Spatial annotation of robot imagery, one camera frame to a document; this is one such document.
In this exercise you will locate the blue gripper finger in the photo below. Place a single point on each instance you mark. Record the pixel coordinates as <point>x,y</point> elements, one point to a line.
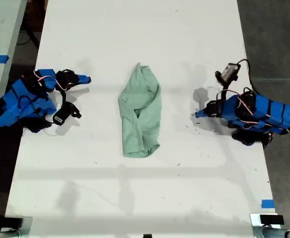
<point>78,82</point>
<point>212,105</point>
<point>81,77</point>
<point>210,113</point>

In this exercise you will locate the pale side table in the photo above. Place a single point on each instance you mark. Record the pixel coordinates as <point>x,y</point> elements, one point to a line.
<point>1,29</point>

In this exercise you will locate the small black box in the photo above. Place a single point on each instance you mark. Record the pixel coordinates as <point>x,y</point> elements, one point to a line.
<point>13,221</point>
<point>271,219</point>

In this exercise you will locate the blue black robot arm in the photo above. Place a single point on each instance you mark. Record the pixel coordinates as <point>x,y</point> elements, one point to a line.
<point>18,104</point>
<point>266,111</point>

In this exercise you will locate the grey metal pipe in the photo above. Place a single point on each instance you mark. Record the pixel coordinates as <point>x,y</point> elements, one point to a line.
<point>279,233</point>

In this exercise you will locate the metal table bracket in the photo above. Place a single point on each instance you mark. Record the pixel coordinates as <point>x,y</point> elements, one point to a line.
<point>255,225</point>
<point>27,224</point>

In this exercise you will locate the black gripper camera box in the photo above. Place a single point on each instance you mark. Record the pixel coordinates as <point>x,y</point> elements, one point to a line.
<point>64,114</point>
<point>228,72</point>

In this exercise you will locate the pale green T-shirt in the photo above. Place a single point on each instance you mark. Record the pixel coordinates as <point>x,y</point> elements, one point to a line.
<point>141,119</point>

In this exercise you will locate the black camera stalk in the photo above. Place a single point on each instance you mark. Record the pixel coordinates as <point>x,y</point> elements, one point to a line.
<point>226,86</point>
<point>63,98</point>

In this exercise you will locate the short blue tape strip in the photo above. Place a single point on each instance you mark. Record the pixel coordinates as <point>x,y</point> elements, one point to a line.
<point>268,204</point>

